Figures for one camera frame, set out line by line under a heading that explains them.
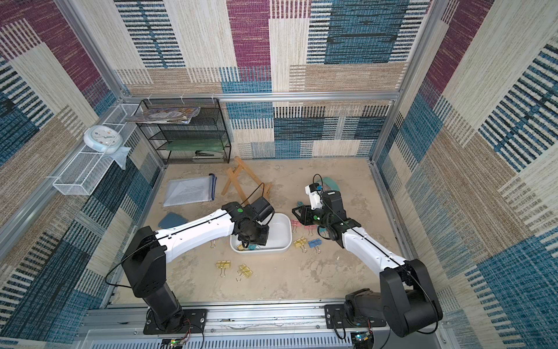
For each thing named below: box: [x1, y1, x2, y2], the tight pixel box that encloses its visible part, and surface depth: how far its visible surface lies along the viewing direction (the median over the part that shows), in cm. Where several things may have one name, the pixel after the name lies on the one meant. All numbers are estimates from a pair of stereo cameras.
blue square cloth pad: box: [157, 211, 189, 230], surface depth 99 cm
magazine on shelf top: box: [124, 106, 202, 125], surface depth 83 cm
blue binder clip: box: [308, 238, 323, 254], surface depth 91 cm
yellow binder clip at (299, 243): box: [293, 236, 308, 254], surface depth 91 cm
